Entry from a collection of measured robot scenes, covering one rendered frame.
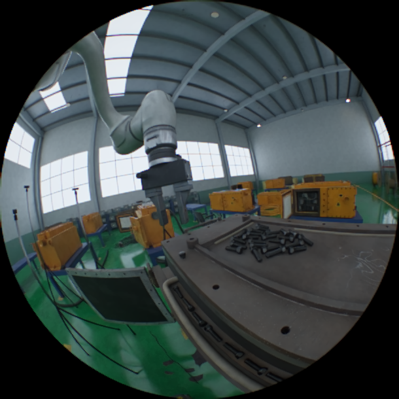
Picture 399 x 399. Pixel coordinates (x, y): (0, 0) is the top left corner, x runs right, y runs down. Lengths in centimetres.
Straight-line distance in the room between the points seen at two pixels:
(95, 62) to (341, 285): 71
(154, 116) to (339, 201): 281
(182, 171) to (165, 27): 752
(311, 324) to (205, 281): 22
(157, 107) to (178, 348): 182
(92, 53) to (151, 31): 724
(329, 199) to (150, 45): 879
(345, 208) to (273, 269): 262
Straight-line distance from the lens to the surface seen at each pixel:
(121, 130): 42
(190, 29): 775
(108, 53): 828
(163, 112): 33
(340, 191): 275
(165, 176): 28
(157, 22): 755
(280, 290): 23
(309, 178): 856
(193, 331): 33
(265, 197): 661
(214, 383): 156
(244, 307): 22
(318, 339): 22
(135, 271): 65
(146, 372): 174
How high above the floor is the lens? 155
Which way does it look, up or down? 6 degrees down
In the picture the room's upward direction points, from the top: 10 degrees counter-clockwise
